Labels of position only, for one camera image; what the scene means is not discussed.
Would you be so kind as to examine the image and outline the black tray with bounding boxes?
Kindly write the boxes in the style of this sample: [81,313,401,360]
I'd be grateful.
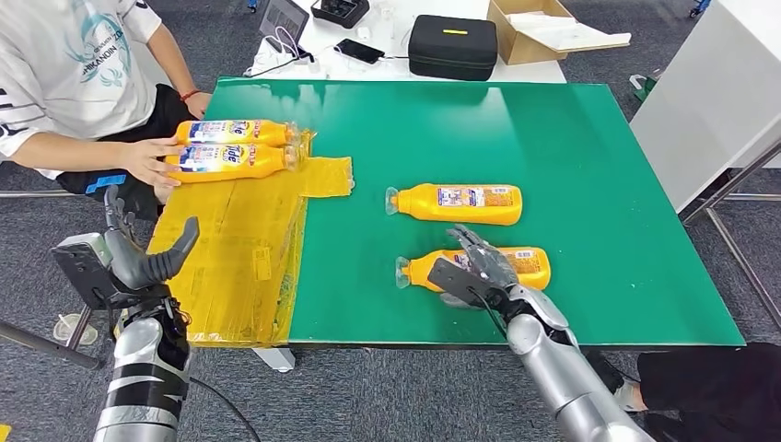
[310,0,371,29]

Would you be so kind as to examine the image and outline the white table foot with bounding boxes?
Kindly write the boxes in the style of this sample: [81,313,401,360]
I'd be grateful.
[252,347,297,375]

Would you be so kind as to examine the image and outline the yellow taped cardboard mat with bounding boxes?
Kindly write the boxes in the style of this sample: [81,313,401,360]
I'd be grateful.
[112,124,356,349]

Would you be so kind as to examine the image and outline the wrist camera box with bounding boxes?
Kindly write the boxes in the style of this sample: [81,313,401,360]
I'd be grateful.
[426,257,498,307]
[50,232,123,311]

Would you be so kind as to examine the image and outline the clear plastic cup lid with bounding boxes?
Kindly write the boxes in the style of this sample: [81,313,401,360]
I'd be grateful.
[52,313,99,346]

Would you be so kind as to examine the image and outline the white table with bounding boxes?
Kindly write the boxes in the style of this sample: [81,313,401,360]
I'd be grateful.
[243,0,568,85]

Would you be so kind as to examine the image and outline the dark tablet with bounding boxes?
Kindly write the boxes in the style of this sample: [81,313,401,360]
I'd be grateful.
[258,0,311,44]

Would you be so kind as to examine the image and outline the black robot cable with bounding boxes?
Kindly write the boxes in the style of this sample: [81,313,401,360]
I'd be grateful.
[189,377,262,442]

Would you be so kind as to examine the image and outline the black zip case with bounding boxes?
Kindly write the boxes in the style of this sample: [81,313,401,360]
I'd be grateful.
[408,14,500,82]

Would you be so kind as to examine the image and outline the green floor object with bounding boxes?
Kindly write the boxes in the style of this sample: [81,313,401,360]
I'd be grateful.
[631,68,665,102]

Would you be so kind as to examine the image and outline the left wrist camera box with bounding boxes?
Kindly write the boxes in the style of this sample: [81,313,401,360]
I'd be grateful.
[50,232,123,311]

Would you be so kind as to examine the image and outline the orange detergent bottle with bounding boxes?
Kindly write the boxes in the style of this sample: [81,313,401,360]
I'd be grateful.
[384,182,524,227]
[175,119,300,149]
[165,143,301,185]
[394,245,553,293]

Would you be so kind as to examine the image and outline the black smartphone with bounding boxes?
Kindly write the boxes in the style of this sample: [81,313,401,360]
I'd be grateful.
[335,38,386,65]

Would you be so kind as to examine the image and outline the white sheet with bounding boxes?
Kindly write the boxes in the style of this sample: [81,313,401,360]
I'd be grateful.
[507,12,634,53]

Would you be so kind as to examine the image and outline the metal desk frame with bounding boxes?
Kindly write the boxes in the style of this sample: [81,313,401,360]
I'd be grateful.
[680,138,781,331]

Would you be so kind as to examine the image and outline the purple cable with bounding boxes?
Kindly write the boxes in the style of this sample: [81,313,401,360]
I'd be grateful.
[273,25,301,59]

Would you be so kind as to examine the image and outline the person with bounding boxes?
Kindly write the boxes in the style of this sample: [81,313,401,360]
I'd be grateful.
[585,343,781,442]
[0,0,214,222]

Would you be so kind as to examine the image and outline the green table board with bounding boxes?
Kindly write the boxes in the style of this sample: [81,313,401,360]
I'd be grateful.
[204,76,747,349]

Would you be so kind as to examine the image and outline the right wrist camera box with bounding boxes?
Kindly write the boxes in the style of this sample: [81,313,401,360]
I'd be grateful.
[426,257,498,307]

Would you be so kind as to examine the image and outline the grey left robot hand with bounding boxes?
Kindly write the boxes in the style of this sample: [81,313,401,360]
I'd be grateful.
[102,184,202,292]

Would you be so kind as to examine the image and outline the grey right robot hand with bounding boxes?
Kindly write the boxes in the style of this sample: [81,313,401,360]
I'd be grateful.
[438,224,521,311]

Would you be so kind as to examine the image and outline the open cardboard box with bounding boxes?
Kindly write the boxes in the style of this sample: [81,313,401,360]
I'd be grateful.
[486,0,634,66]

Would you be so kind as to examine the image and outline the metal stool frame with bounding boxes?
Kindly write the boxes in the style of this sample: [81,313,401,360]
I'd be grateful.
[0,189,138,370]

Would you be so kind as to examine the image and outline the white desk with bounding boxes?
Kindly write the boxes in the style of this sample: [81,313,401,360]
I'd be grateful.
[630,0,781,215]

